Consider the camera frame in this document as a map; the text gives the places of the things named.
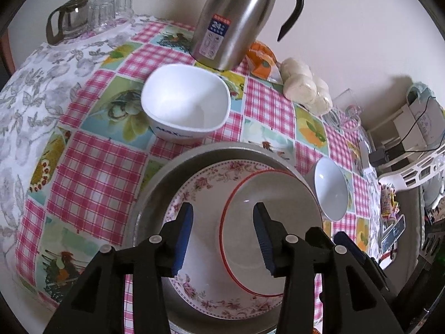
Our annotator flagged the stainless steel basin plate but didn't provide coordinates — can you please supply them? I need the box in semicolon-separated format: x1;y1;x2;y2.
123;142;322;333

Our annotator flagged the light blue round bowl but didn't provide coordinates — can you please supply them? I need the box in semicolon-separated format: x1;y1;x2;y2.
305;157;348;222

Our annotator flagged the floral pattern plate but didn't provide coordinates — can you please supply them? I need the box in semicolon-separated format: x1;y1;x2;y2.
164;159;283;320

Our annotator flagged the strawberry pattern bowl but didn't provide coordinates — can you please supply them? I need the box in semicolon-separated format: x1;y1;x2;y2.
219;170;322;298

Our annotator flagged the white square bowl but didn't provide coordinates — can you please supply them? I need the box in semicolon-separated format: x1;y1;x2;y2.
140;63;231;145

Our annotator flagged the colourful candy roll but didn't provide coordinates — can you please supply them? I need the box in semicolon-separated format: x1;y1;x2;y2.
380;185;400;219

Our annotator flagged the pink checkered tablecloth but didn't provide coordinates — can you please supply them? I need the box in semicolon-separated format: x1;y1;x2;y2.
6;17;380;306

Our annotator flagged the white plastic chair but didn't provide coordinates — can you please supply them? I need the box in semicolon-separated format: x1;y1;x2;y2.
378;143;444;192

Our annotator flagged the black power adapter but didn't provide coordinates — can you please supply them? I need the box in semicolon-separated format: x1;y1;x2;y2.
368;147;389;167

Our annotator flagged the white power strip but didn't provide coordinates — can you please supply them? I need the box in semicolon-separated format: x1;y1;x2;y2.
359;140;373;175

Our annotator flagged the paper bag on shelf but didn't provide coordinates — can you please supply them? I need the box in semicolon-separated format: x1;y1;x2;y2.
407;82;444;146

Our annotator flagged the bag of steamed buns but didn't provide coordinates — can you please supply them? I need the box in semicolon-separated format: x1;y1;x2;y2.
280;58;333;116

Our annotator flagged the grey floral white cloth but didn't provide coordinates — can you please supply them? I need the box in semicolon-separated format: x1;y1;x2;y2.
1;15;151;269

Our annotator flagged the orange snack packet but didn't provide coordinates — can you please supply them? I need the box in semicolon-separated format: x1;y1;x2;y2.
246;41;280;82

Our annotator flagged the clear drinking glass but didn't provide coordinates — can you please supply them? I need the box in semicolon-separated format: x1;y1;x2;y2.
106;0;134;19
88;0;115;33

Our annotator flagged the steel thermos jug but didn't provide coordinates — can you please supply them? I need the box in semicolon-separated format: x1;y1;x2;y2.
189;0;304;71

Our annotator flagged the black charger cable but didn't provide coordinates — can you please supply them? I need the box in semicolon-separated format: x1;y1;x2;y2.
382;90;439;154

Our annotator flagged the white wall shelf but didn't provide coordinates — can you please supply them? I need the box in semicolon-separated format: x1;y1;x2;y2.
367;104;427;174

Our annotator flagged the glass mug with handle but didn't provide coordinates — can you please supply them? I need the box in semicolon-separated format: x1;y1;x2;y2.
322;88;362;134

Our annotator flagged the glass teapot black handle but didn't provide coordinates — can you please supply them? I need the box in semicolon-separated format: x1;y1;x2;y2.
46;0;93;45

